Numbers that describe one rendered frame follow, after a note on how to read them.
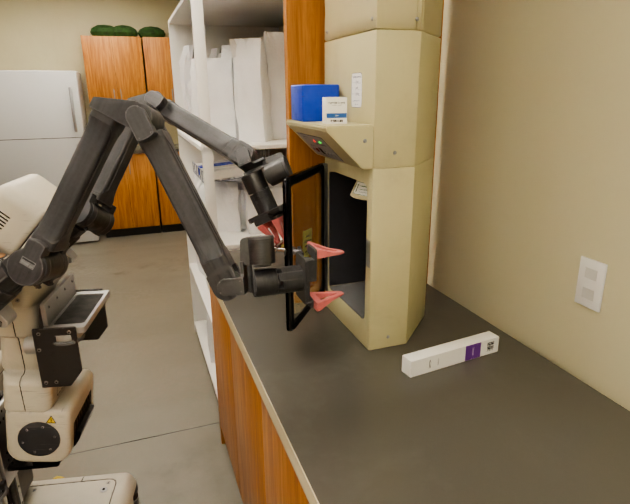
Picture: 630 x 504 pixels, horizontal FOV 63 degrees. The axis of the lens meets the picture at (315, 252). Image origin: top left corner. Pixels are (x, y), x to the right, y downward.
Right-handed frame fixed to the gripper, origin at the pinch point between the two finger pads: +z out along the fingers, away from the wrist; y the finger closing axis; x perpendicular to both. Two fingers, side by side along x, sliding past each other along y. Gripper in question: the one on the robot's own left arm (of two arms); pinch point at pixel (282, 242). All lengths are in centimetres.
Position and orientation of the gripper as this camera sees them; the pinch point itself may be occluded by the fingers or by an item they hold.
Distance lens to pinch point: 136.2
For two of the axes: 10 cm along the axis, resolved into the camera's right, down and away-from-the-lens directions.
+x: -3.1, 2.8, -9.1
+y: -8.6, 3.3, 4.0
